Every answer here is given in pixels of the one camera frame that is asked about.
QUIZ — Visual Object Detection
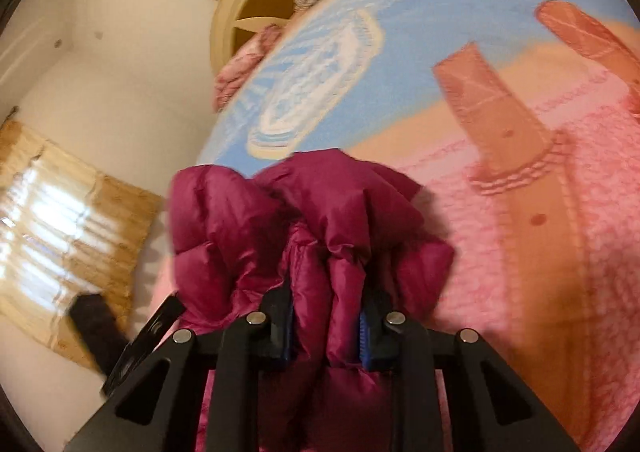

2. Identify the round cream headboard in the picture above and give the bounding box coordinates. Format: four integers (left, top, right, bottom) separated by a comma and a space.
210, 0, 421, 78

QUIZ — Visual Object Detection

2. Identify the pink folded cloth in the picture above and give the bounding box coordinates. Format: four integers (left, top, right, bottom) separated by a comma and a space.
212, 23, 284, 111

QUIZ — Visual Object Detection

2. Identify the blue and pink printed blanket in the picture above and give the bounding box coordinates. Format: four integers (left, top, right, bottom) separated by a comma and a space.
150, 0, 640, 452

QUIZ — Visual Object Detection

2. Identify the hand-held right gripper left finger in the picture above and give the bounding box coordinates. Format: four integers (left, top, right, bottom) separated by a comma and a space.
65, 277, 296, 452

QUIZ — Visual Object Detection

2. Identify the beige patterned curtain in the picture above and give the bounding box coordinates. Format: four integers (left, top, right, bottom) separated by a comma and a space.
0, 121, 166, 374

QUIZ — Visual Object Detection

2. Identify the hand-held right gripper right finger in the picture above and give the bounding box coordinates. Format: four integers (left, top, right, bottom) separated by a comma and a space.
357, 289, 581, 452

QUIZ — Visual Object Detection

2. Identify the magenta puffer jacket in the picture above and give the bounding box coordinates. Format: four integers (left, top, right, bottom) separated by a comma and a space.
169, 148, 456, 452

